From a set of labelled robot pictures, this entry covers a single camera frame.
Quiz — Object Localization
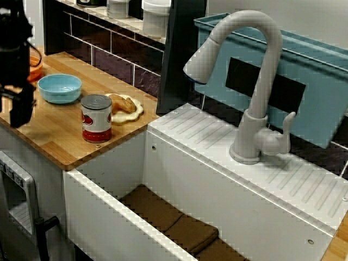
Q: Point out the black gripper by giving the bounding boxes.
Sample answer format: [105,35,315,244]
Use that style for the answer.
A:
[0,45,36,128]

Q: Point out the light blue bowl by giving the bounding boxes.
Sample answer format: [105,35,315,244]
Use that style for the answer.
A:
[37,73,82,104]

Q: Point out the tomato print tin can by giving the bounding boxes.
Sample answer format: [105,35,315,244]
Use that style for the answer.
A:
[80,94,113,144]

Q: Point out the grey toy appliance panel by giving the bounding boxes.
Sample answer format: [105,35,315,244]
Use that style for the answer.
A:
[0,151,41,240]

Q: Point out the brown toy croissant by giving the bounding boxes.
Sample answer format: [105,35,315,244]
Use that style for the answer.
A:
[108,93,136,114]

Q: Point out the cream scalloped plate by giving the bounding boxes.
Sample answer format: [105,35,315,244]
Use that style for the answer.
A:
[104,93,144,126]

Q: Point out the dark jar with green label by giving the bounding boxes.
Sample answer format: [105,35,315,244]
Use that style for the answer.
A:
[76,0,107,8]

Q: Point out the white jar with label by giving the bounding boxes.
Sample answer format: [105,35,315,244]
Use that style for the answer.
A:
[107,0,131,19]

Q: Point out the plain white jar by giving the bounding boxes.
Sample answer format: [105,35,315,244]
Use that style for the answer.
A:
[142,0,172,38]

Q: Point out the dark upright pillar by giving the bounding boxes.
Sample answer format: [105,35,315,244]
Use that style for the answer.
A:
[156,0,209,115]

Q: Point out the brown folded cloth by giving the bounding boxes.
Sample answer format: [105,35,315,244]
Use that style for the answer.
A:
[119,184,251,261]

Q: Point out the white sink basin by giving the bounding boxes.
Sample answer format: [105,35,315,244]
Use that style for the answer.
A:
[64,102,348,261]

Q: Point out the grey toy faucet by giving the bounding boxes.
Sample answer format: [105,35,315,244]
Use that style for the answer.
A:
[183,10,297,166]

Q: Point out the teal plastic dish rack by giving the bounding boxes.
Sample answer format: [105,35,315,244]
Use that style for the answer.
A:
[193,13,348,150]

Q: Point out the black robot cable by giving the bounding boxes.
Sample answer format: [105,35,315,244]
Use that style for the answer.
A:
[27,40,44,72]

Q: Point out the black cabinet handle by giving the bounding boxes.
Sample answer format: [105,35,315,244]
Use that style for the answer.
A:
[34,216,60,261]

